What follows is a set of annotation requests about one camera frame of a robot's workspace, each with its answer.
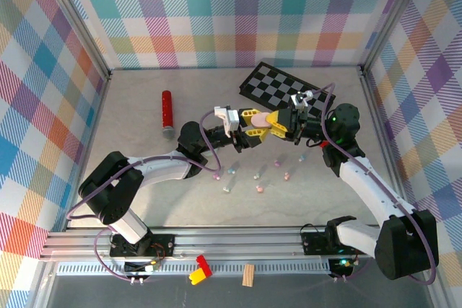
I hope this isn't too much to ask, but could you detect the black white chessboard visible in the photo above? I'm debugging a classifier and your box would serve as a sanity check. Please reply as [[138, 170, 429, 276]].
[[238, 61, 336, 121]]

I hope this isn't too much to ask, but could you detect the red microphone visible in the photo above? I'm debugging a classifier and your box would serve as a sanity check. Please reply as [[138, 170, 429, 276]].
[[160, 90, 177, 140]]

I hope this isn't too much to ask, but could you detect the red toy brick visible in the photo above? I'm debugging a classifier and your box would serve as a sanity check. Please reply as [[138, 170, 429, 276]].
[[196, 255, 214, 276]]

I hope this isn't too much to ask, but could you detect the wooden block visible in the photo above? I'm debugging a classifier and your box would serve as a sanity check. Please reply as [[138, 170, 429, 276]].
[[242, 263, 256, 289]]

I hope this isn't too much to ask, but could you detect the yellow toy brick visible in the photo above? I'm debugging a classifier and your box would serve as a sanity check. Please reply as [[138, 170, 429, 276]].
[[188, 268, 207, 286]]

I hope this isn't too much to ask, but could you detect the small black electronics board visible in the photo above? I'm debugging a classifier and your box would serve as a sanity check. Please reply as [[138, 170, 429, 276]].
[[123, 260, 162, 276], [327, 257, 354, 270]]

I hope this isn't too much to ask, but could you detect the aluminium side rail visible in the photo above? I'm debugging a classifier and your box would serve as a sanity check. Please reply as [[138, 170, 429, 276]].
[[63, 69, 113, 233], [359, 66, 416, 215]]

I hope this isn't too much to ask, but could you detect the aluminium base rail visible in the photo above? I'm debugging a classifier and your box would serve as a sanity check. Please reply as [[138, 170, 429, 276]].
[[38, 226, 440, 262]]

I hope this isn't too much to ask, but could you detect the aluminium corner post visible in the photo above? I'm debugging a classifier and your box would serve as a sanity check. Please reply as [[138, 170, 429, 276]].
[[35, 0, 113, 82], [359, 0, 436, 78]]

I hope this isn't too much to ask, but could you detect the white slotted cable duct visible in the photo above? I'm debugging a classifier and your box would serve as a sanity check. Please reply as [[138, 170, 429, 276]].
[[56, 262, 333, 277]]

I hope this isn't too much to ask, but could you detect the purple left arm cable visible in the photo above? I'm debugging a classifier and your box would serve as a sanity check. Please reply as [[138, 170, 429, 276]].
[[66, 109, 222, 282]]

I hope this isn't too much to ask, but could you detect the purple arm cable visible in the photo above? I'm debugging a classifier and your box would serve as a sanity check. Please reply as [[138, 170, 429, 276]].
[[305, 82, 434, 284], [66, 109, 222, 282]]

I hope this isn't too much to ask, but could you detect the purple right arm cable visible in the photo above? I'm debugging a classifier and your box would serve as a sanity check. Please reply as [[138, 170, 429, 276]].
[[305, 82, 434, 284]]

